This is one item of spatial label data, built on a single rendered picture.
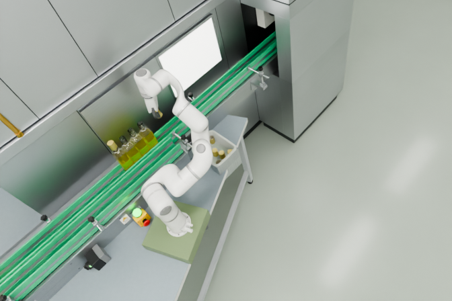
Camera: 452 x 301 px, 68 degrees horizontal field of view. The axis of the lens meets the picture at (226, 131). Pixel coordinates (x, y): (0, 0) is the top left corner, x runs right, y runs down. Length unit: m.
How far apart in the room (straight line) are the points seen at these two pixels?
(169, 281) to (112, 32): 1.20
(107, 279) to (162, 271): 0.28
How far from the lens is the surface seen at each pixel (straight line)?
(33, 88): 1.62
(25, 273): 1.95
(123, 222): 1.89
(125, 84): 1.78
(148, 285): 1.79
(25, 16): 1.52
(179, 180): 1.46
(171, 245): 1.73
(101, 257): 1.85
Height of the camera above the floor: 2.36
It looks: 51 degrees down
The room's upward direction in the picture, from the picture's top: 17 degrees counter-clockwise
